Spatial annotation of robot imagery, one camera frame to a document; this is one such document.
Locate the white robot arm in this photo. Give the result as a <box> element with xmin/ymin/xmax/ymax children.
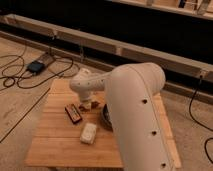
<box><xmin>69</xmin><ymin>62</ymin><xmax>176</xmax><ymax>171</ymax></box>

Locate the white sponge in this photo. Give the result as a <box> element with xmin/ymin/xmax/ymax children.
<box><xmin>80</xmin><ymin>123</ymin><xmax>97</xmax><ymax>144</ymax></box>

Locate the dark rectangular block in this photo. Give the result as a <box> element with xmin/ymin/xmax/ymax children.
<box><xmin>65</xmin><ymin>104</ymin><xmax>82</xmax><ymax>124</ymax></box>

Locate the dark round bowl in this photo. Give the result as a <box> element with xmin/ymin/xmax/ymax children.
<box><xmin>101</xmin><ymin>105</ymin><xmax>112</xmax><ymax>130</ymax></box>

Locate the wooden table board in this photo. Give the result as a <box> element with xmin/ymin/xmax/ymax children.
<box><xmin>24</xmin><ymin>78</ymin><xmax>183</xmax><ymax>169</ymax></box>

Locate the blue power adapter box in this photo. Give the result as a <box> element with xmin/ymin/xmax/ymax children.
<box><xmin>27</xmin><ymin>61</ymin><xmax>44</xmax><ymax>73</ymax></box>

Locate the black cable at right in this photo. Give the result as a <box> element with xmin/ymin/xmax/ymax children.
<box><xmin>188</xmin><ymin>77</ymin><xmax>213</xmax><ymax>165</ymax></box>

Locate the long wooden frame rail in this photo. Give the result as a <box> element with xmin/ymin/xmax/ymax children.
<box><xmin>0</xmin><ymin>14</ymin><xmax>213</xmax><ymax>82</ymax></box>

